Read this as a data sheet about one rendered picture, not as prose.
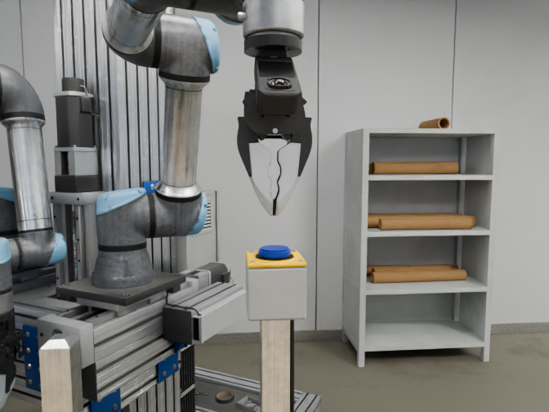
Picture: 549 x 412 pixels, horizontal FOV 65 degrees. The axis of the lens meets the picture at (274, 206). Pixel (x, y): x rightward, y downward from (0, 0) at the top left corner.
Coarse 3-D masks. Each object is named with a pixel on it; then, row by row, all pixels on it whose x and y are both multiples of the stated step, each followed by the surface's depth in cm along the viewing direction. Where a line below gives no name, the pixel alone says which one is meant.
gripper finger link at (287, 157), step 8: (288, 144) 52; (296, 144) 52; (280, 152) 52; (288, 152) 52; (296, 152) 52; (280, 160) 52; (288, 160) 52; (296, 160) 52; (280, 168) 53; (288, 168) 52; (296, 168) 52; (280, 176) 52; (288, 176) 52; (296, 176) 52; (280, 184) 52; (288, 184) 53; (296, 184) 53; (280, 192) 53; (288, 192) 53; (280, 200) 53; (288, 200) 53; (280, 208) 53
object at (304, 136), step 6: (306, 120) 52; (306, 126) 52; (300, 132) 52; (306, 132) 52; (294, 138) 52; (300, 138) 52; (306, 138) 52; (306, 144) 52; (300, 150) 52; (306, 150) 52; (300, 156) 52; (306, 156) 52; (300, 162) 52; (300, 168) 52; (300, 174) 53
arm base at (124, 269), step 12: (108, 252) 104; (120, 252) 104; (132, 252) 105; (144, 252) 108; (96, 264) 106; (108, 264) 103; (120, 264) 104; (132, 264) 105; (144, 264) 107; (96, 276) 104; (108, 276) 103; (120, 276) 104; (132, 276) 104; (144, 276) 106; (108, 288) 103; (120, 288) 103
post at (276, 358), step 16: (272, 320) 53; (288, 320) 53; (272, 336) 53; (288, 336) 53; (272, 352) 53; (288, 352) 53; (272, 368) 53; (288, 368) 54; (272, 384) 54; (288, 384) 54; (272, 400) 54; (288, 400) 54
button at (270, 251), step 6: (264, 246) 54; (270, 246) 54; (276, 246) 54; (282, 246) 54; (258, 252) 54; (264, 252) 52; (270, 252) 52; (276, 252) 52; (282, 252) 52; (288, 252) 53
